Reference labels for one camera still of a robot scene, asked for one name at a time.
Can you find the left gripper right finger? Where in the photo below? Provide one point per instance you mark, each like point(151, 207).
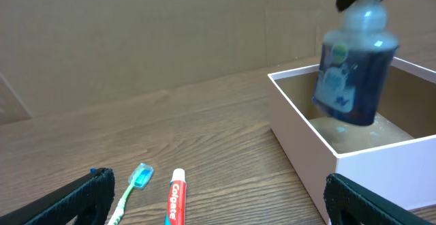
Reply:
point(348, 203)

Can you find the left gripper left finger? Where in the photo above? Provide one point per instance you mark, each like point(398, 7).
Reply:
point(86, 200)

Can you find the green white toothbrush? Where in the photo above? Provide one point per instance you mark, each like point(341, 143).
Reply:
point(137, 180)

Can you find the purple soap dispenser bottle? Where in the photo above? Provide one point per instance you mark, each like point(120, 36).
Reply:
point(355, 61)

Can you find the red green toothpaste tube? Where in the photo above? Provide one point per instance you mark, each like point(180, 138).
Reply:
point(175, 212)

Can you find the white cardboard box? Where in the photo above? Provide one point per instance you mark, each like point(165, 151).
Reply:
point(402, 172)

